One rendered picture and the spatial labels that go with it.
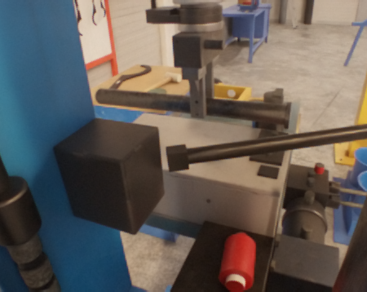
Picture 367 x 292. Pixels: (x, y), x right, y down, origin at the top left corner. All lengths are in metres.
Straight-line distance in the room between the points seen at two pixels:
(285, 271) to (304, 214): 0.20
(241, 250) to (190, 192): 0.16
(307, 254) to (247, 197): 0.19
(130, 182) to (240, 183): 0.31
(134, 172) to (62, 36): 0.15
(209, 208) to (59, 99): 0.40
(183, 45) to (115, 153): 0.25
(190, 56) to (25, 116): 0.27
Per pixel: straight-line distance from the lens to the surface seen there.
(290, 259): 0.68
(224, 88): 1.26
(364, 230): 0.21
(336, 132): 0.40
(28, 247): 0.30
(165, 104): 0.59
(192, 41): 0.48
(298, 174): 0.93
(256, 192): 0.57
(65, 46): 0.33
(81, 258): 0.42
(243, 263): 0.52
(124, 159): 0.28
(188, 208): 0.65
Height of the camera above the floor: 1.54
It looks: 30 degrees down
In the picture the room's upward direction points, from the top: 3 degrees counter-clockwise
